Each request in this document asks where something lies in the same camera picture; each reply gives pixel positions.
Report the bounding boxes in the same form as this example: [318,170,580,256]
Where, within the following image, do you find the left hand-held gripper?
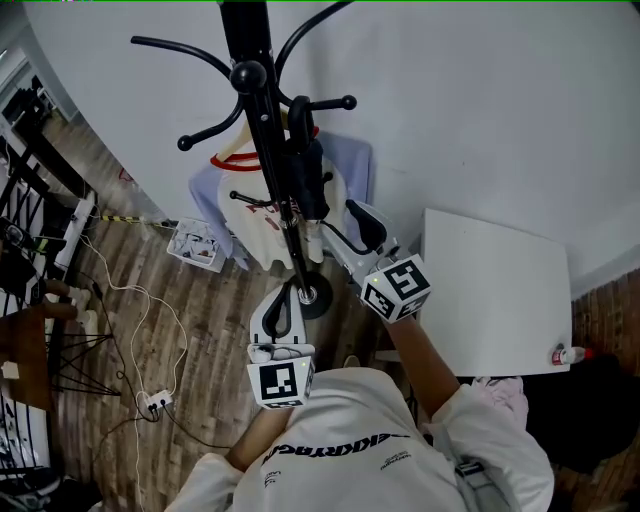
[246,283,317,410]

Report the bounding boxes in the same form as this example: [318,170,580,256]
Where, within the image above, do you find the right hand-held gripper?
[319,199,433,324]

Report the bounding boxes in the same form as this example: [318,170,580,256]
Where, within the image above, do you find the black umbrella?
[282,94,334,224]

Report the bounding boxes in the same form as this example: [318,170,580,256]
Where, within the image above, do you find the black coat rack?
[130,0,358,322]

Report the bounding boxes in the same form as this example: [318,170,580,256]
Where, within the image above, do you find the person's left forearm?
[227,403,297,472]

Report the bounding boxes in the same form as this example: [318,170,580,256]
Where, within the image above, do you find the person's right forearm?
[383,313,462,422]

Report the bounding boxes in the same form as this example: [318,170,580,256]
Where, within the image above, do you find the white t-shirt with red collar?
[209,149,350,272]

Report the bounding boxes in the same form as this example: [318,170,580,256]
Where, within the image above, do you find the white plastic basket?
[165,216,225,274]

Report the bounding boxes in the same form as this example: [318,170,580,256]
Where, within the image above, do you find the person's white printed shirt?
[163,367,556,512]

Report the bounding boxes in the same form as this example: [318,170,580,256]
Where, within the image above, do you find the white power strip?
[141,389,175,414]

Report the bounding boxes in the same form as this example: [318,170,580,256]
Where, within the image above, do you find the light blue shirt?
[188,130,374,272]

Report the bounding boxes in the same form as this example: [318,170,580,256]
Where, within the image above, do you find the white square table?
[418,207,574,377]

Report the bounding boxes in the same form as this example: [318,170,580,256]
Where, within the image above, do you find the cream clothes hanger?
[214,106,292,162]

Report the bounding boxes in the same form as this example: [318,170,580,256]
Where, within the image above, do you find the yellow black striped tape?
[98,213,177,230]

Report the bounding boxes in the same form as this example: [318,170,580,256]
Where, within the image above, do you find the pink cloth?
[421,375,530,436]

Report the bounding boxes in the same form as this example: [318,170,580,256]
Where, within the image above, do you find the white bottle with red cap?
[551,343,595,367]

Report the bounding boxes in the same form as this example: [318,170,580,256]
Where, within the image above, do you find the brown wooden table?
[0,278,81,412]

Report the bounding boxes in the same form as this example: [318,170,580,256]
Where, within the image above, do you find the black bag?
[522,353,640,476]

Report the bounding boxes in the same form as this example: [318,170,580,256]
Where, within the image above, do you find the white cable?
[78,233,190,512]

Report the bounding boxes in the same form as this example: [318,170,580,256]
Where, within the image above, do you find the black cable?
[74,269,236,451]

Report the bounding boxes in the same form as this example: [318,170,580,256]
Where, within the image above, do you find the grey shoulder strap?
[433,423,514,512]

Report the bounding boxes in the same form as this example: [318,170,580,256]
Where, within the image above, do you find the black metal frame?
[0,84,96,321]

